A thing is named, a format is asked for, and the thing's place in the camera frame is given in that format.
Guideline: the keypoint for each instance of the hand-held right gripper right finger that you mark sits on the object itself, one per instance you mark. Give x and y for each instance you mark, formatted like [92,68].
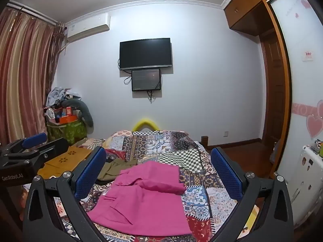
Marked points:
[227,174]

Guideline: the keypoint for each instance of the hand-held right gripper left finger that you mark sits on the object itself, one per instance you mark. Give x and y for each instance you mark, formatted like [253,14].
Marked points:
[90,174]

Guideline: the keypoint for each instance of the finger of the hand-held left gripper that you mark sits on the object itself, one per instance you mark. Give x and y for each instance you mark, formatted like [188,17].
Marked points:
[35,139]
[54,146]

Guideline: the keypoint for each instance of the pink pants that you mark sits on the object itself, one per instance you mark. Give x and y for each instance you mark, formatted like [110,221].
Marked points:
[141,201]

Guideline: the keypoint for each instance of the olive green pants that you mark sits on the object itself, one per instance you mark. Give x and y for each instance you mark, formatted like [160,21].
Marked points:
[116,169]

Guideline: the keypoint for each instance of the yellow wooden lap desk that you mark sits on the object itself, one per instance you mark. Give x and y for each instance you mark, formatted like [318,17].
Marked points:
[63,156]

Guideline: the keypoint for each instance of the green patterned bag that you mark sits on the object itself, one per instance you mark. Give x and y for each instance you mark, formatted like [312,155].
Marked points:
[65,132]

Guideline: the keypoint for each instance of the orange box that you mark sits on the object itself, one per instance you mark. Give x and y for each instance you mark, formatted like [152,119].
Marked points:
[67,119]

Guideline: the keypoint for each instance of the red cloth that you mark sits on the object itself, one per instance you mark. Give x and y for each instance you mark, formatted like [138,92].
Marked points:
[114,153]

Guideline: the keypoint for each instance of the pile of pale clothes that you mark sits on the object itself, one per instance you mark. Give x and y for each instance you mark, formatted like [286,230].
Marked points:
[60,94]

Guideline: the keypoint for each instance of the grey bag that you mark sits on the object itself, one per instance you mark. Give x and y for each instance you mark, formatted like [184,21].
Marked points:
[275,151]

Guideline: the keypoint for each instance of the patchwork printed blanket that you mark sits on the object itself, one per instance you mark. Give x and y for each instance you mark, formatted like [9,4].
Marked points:
[176,153]

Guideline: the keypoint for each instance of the striped brown curtain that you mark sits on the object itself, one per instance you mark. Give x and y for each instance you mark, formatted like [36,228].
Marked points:
[22,68]

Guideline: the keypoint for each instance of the yellow cushion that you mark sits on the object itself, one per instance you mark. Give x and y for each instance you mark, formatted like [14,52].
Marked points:
[145,121]

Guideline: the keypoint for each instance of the white stickered case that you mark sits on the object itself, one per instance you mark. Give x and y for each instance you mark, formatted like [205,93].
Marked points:
[302,176]

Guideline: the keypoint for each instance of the pink heart sticker garland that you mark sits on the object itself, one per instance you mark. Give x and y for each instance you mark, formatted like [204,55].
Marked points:
[314,127]

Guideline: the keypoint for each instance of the brown wooden door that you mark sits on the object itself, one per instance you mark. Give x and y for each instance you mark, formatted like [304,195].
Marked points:
[273,80]

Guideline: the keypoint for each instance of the small black monitor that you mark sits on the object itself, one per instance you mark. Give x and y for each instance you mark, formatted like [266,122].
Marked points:
[146,79]

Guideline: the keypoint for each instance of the white sliding wardrobe door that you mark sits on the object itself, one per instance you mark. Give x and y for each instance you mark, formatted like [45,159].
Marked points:
[302,80]

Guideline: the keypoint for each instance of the white air conditioner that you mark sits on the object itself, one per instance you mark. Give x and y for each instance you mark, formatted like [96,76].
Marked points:
[85,27]

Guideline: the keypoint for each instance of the white paper notice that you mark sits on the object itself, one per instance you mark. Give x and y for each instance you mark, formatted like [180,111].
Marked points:
[308,55]

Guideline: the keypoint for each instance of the wooden overhead cabinet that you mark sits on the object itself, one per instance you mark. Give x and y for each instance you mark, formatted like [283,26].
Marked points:
[249,7]

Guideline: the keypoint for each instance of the small pink heart sticker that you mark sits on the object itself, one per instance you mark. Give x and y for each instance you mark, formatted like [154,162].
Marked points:
[305,4]

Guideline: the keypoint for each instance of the wooden bed post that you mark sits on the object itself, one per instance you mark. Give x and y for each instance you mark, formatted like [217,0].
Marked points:
[204,140]

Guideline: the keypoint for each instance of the black wall television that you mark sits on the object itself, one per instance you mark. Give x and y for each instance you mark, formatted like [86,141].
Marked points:
[145,53]

